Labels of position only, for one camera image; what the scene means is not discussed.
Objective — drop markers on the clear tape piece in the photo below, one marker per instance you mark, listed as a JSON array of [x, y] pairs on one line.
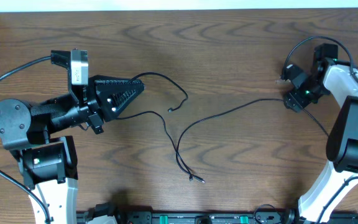
[[283, 82]]

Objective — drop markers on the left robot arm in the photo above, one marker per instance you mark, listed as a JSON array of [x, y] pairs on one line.
[[49, 165]]

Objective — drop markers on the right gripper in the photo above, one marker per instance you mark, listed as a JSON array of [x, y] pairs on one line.
[[294, 102]]

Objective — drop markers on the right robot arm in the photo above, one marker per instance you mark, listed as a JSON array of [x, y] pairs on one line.
[[328, 76]]

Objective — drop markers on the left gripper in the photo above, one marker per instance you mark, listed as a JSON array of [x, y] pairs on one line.
[[110, 100]]

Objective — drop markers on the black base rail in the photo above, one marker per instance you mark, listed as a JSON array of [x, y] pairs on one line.
[[110, 213]]

